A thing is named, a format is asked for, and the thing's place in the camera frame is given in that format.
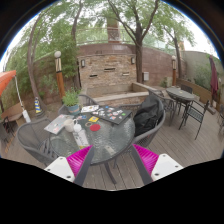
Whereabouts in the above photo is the closed maroon umbrella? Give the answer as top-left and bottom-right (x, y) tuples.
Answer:
(208, 54), (220, 108)

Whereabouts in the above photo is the wooden lamp post white globe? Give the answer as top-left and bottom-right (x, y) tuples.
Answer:
(54, 50), (67, 99)
(171, 54), (178, 87)

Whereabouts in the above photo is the orange patio umbrella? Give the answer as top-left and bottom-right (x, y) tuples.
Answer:
(0, 69), (32, 124)

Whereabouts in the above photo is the grey mesh patio chair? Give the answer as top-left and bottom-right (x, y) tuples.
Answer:
(128, 96), (167, 149)
(16, 118), (63, 167)
(58, 94), (99, 116)

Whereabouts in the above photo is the white printed paper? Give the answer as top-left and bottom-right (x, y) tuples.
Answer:
(80, 104), (100, 114)

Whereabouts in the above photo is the yellow blue striped cone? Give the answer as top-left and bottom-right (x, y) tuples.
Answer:
(34, 96), (44, 115)

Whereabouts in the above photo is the green plant in blue pot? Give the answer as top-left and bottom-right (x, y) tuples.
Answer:
(61, 88), (83, 116)

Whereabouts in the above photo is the black backpack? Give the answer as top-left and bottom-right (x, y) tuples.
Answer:
(133, 95), (165, 138)

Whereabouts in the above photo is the round dark patio table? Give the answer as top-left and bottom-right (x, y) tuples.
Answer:
(165, 86), (195, 116)

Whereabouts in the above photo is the tree with forked trunk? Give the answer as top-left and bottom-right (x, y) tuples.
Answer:
(99, 0), (168, 84)

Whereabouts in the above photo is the flat round red coaster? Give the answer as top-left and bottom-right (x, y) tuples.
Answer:
(89, 123), (102, 132)

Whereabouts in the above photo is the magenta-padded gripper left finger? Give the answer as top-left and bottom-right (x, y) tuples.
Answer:
(44, 144), (96, 187)

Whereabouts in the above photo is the clear plastic bottle white cap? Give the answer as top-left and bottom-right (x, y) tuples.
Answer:
(72, 123), (90, 149)

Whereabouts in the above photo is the black metal chair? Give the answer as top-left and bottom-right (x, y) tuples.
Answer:
(0, 116), (14, 144)
(148, 88), (176, 116)
(178, 99), (210, 140)
(179, 83), (194, 95)

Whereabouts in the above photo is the tree with leaning trunk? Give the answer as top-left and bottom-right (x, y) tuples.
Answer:
(19, 3), (78, 113)

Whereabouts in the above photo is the silver laptop with stickers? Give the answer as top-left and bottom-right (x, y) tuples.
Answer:
(43, 114), (73, 135)

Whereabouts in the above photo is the black laptop with stickers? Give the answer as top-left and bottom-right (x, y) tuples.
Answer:
(91, 105), (133, 126)

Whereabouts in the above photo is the wooden bench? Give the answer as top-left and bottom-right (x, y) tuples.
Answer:
(1, 101), (26, 123)

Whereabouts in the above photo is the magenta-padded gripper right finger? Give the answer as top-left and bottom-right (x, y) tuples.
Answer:
(129, 143), (184, 186)

